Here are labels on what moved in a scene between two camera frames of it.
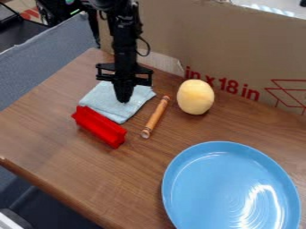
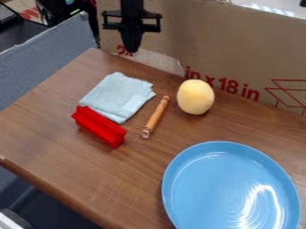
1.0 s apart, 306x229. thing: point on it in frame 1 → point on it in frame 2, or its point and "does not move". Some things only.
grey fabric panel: [34, 60] does not move
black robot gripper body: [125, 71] → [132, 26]
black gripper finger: [129, 90] → [136, 30]
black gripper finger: [120, 85] → [126, 29]
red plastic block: [100, 126] does not move
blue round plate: [232, 185] does not move
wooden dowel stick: [148, 129] does not move
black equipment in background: [54, 11] does not move
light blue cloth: [102, 98] does not move
